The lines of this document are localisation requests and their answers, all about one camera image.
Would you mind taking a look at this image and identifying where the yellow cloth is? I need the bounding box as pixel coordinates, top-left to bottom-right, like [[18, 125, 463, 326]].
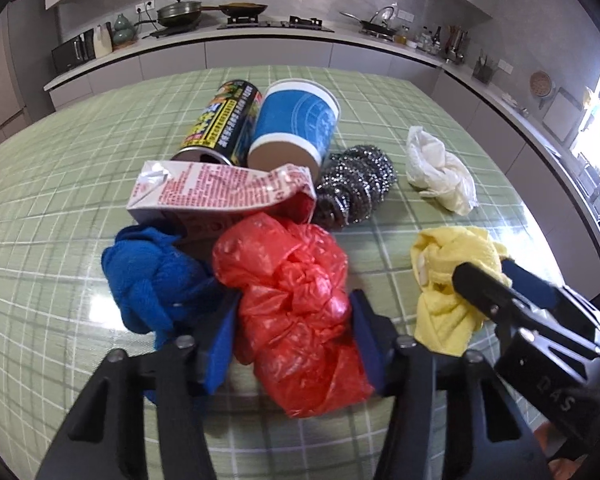
[[411, 226, 512, 356]]

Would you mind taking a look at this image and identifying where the blue cloth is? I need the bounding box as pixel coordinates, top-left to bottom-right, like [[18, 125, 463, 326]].
[[100, 221, 226, 349]]

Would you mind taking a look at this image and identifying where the white paper towel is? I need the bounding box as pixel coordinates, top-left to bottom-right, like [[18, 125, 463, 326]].
[[405, 126, 479, 216]]

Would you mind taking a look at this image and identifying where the red plastic bag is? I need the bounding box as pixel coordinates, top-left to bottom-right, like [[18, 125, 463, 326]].
[[212, 212, 374, 418]]

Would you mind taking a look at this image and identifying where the white cutting board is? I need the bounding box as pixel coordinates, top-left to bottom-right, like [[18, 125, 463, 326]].
[[542, 87, 583, 143]]

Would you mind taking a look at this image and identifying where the steel wool scrubber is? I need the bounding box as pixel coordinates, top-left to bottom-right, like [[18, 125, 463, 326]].
[[312, 144, 396, 230]]

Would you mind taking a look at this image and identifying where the round woven trivet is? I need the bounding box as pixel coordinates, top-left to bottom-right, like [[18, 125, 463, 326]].
[[529, 70, 555, 110]]

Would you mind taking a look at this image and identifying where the utensil holder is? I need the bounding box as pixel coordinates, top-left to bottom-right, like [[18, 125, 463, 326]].
[[472, 54, 498, 84]]

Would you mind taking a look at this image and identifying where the red white milk carton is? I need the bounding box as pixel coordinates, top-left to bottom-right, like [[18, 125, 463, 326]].
[[126, 160, 316, 240]]

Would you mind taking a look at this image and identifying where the blue paper cup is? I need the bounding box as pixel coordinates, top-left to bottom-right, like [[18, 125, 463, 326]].
[[247, 78, 341, 179]]

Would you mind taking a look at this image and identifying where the sink faucet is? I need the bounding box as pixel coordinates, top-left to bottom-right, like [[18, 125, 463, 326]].
[[370, 6, 396, 28]]

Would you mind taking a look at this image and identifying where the pan at sink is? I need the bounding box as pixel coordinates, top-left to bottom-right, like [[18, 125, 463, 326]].
[[340, 11, 396, 37]]

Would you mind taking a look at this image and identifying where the black yellow drink can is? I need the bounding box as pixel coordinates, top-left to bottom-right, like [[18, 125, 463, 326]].
[[172, 79, 262, 167]]

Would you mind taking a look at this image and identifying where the gas stove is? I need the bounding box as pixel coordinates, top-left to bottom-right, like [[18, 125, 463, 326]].
[[219, 15, 332, 32]]

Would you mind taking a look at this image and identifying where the frying pan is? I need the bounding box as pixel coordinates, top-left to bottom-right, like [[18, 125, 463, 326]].
[[200, 2, 268, 18]]

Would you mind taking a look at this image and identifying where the black microwave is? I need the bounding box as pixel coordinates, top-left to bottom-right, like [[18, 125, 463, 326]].
[[52, 28, 96, 75]]

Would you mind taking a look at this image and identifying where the refrigerator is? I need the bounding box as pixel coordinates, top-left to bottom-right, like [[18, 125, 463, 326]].
[[0, 0, 59, 144]]

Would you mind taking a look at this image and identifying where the white jug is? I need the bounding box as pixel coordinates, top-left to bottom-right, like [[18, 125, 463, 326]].
[[93, 25, 114, 58]]

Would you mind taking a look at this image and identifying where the green teapot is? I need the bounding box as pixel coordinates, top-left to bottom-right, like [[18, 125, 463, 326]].
[[112, 13, 136, 49]]

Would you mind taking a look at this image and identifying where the lidded wok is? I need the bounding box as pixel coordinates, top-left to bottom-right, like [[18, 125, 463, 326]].
[[157, 0, 202, 27]]

